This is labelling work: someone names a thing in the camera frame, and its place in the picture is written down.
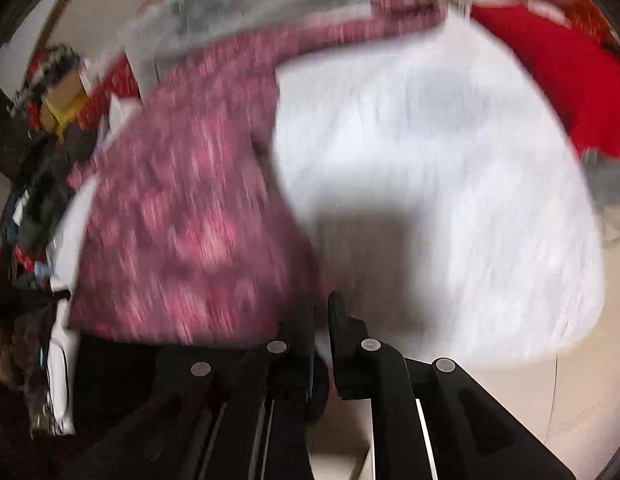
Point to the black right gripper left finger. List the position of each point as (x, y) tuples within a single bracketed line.
[(148, 411)]

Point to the dark clothes pile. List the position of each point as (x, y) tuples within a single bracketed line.
[(36, 204)]

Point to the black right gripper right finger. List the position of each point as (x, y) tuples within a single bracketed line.
[(430, 420)]

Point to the white quilted bed cover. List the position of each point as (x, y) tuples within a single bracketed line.
[(442, 196)]

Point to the pink floral garment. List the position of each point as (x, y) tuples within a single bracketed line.
[(188, 239)]

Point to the grey floral cloth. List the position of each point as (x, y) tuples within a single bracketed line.
[(168, 30)]

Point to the red patterned blanket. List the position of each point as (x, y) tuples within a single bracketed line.
[(571, 48)]

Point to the cardboard box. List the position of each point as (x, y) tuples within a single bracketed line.
[(63, 103)]

